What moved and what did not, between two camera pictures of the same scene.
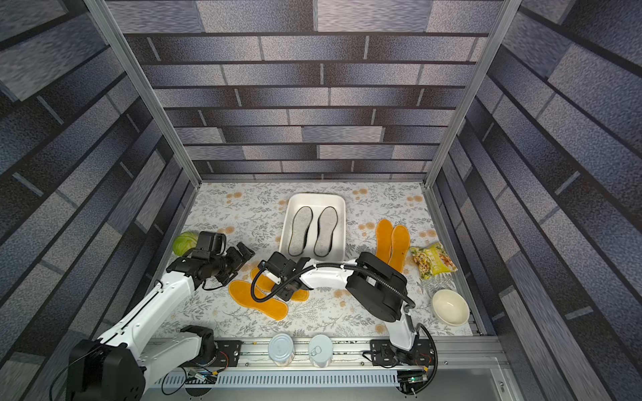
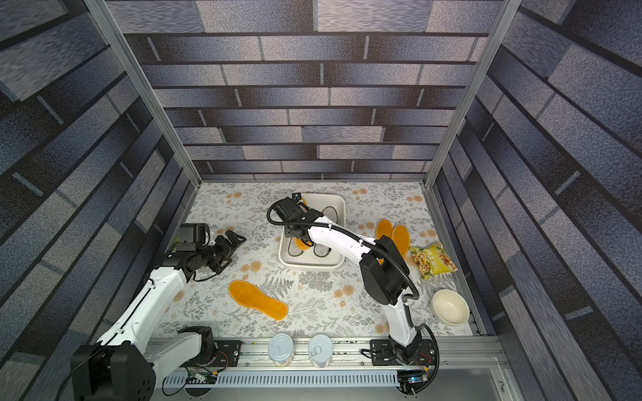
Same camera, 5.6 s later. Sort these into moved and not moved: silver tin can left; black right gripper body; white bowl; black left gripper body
Moved: black left gripper body; black right gripper body
Not moved: silver tin can left; white bowl
